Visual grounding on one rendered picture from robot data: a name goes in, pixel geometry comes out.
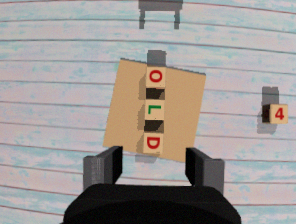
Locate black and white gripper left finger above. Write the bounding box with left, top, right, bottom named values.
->
left=83, top=146, right=123, bottom=191

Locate tan flat mat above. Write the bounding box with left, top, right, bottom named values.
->
left=103, top=60, right=206, bottom=162

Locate tan block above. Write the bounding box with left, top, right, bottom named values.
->
left=143, top=131, right=164, bottom=153
left=262, top=104, right=288, bottom=124
left=145, top=66, right=166, bottom=90
left=144, top=99, right=165, bottom=120

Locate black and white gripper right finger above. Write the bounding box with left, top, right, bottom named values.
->
left=185, top=147, right=225, bottom=196

